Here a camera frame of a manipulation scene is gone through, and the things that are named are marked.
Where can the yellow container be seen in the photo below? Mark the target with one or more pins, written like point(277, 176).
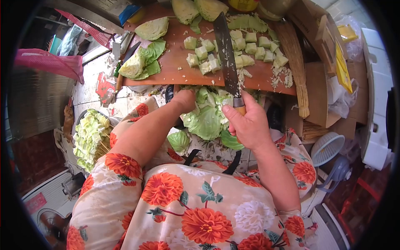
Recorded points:
point(243, 4)

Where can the small blue white fan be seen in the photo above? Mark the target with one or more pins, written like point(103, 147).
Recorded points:
point(328, 150)

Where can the person's left hand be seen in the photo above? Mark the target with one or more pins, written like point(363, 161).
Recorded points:
point(184, 100)

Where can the pink mesh bag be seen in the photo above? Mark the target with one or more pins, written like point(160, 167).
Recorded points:
point(50, 62)

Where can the person's right fingers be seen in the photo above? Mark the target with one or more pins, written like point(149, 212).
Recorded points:
point(232, 128)

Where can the loose green cabbage leaf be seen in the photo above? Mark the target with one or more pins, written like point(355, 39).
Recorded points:
point(178, 141)

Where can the straw hand broom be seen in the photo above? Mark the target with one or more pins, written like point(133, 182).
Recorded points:
point(295, 65)

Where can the flat green cabbage leaves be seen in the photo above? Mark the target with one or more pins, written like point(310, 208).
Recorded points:
point(247, 23)

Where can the white plastic bag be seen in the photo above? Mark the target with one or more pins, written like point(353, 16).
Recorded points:
point(342, 97)

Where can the person's body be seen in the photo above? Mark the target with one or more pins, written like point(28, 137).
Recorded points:
point(193, 206)

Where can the cabbage chunk with green leaves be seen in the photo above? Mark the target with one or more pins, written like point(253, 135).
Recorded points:
point(137, 64)

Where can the brown cardboard box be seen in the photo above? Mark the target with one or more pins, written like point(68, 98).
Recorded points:
point(318, 93)

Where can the yellow packets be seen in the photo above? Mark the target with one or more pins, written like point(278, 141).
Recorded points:
point(342, 65)

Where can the heap of cabbage scraps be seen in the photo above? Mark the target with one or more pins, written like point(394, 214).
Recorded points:
point(204, 118)

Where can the small metal cleaver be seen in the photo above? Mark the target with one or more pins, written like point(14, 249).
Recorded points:
point(116, 51)

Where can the red striped mesh bag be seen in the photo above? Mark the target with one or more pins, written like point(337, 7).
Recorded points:
point(87, 29)

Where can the person's right hand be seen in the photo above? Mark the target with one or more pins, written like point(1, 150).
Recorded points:
point(253, 125)

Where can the person's right thumb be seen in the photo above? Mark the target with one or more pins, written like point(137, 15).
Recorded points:
point(231, 114)

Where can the white appliance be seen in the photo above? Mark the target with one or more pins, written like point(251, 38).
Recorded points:
point(376, 100)

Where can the pile of cabbage skewers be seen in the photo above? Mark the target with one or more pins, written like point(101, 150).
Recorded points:
point(90, 137)

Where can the pale cabbage wedge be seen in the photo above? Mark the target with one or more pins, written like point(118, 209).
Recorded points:
point(153, 28)

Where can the large cabbage chunk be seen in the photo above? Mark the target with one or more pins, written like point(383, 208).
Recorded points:
point(185, 11)
point(211, 8)

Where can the person's right index finger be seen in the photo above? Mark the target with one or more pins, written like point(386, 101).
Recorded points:
point(250, 100)

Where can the pile of diced cabbage pieces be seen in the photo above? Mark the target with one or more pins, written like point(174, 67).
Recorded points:
point(237, 53)

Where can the brown wooden cutting board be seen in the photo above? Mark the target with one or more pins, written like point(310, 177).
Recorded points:
point(178, 62)

